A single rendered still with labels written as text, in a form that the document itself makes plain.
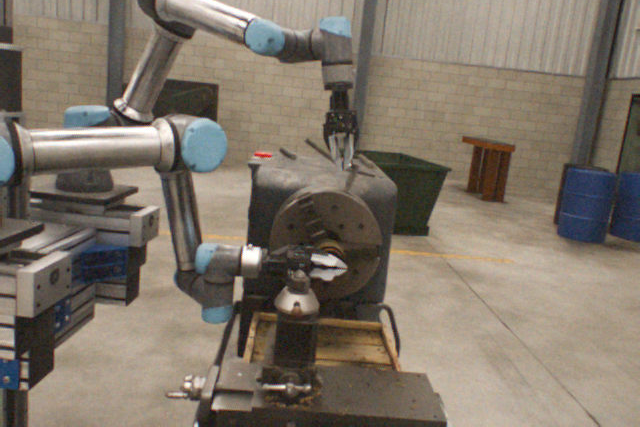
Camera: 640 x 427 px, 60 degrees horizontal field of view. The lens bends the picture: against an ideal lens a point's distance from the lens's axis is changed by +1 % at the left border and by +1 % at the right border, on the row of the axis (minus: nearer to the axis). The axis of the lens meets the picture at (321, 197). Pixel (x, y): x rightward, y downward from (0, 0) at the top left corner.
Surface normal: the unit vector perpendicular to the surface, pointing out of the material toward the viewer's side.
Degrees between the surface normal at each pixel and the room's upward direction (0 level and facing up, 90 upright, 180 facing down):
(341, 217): 90
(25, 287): 90
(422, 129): 90
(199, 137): 90
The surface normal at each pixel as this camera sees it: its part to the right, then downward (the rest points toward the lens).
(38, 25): 0.07, 0.19
